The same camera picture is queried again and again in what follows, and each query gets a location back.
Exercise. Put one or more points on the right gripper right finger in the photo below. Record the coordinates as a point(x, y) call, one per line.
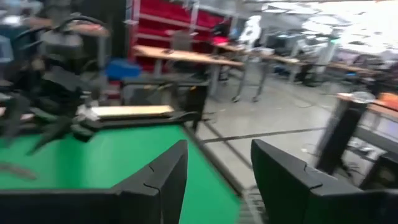
point(311, 202)

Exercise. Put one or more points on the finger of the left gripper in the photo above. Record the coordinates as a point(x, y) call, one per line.
point(53, 132)
point(12, 121)

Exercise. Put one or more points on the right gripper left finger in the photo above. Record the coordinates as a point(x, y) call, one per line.
point(93, 207)

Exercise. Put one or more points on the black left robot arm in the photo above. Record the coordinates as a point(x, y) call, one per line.
point(60, 43)

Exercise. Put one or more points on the blue bin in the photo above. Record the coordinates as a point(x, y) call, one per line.
point(122, 69)

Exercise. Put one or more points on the red shelving unit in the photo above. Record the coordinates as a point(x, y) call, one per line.
point(161, 18)

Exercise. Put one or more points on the wooden workbench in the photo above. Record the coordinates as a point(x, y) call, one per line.
point(186, 56)

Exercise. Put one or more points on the white robot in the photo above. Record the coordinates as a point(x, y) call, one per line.
point(251, 31)

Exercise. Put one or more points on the black pedestal stand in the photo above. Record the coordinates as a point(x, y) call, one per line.
point(339, 140)

